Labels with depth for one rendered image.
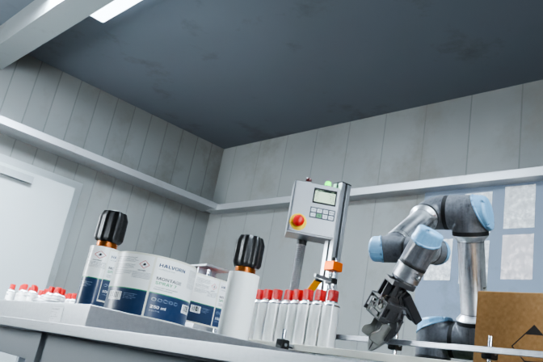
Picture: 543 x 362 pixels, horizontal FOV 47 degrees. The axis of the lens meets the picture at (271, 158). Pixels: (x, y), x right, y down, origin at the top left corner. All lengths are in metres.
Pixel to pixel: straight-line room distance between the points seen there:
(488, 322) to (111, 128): 4.93
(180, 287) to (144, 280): 0.09
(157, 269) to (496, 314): 0.87
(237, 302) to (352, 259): 3.45
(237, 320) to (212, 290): 0.25
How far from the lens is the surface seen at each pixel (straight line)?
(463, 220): 2.11
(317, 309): 1.93
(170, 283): 1.51
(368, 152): 5.41
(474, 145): 4.84
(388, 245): 1.81
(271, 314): 2.09
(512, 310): 1.73
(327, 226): 2.17
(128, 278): 1.51
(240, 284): 1.76
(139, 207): 6.27
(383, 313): 1.69
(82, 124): 6.08
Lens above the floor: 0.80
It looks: 19 degrees up
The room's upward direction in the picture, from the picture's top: 11 degrees clockwise
